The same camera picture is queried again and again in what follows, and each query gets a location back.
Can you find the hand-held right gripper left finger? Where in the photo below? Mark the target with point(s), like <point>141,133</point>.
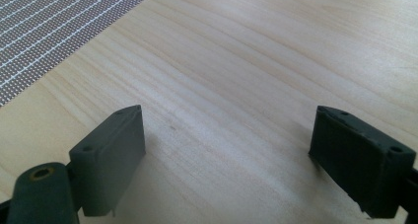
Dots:
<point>108,164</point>

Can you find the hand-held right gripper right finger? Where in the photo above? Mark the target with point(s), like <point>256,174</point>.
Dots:
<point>358,164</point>

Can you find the grey striped placemat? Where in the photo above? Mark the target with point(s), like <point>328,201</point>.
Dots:
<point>49,26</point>

